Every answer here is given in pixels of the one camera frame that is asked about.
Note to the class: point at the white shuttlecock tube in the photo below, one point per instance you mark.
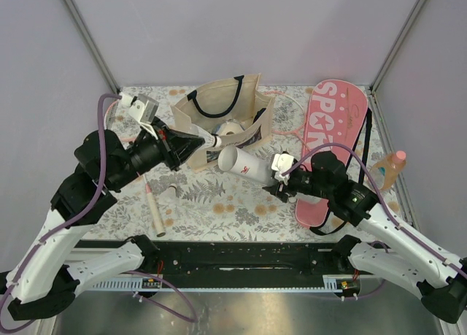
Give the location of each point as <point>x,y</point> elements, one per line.
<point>236,161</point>

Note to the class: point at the beige canvas tote bag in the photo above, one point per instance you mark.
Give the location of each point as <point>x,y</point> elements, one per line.
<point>211,104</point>

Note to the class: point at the pink badminton racket left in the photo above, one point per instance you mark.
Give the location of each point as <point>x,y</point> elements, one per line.
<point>151,202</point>

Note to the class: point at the pink badminton racket right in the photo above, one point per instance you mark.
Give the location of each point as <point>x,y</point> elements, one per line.
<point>288,124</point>

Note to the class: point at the white tape roll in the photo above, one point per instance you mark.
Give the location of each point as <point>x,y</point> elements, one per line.
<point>229,127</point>

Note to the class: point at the white shuttlecock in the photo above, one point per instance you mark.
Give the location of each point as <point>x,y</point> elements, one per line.
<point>211,141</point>
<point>169,195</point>

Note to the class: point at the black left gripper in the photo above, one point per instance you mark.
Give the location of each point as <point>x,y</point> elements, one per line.
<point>179,147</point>

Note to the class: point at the pink racket cover bag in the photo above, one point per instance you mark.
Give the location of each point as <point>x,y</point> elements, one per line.
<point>336,113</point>

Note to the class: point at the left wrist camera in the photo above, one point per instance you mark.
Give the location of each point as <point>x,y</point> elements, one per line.
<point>141,108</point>

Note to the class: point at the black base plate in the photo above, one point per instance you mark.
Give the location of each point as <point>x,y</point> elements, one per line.
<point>241,265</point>

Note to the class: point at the floral table mat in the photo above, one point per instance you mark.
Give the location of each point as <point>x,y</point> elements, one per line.
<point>214,206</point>

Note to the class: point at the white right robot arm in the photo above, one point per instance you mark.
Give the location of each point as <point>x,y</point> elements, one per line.
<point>432,274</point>

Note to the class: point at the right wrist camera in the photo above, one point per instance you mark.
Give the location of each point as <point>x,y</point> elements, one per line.
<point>280,164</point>

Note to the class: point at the clear bottle pink cap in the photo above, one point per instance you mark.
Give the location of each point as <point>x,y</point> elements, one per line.
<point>385,172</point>

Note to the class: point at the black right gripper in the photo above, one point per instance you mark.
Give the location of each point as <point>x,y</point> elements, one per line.
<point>281,188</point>

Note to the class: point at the pink badminton racket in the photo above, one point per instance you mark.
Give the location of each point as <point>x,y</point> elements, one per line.
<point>151,202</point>
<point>288,124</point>

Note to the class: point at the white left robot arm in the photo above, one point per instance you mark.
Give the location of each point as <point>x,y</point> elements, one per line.
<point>43,284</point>

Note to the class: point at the white slotted cable duct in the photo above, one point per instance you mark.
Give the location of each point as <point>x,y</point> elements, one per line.
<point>130,283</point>

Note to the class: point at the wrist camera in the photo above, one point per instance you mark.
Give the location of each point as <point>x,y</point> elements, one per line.
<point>280,164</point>
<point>141,108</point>

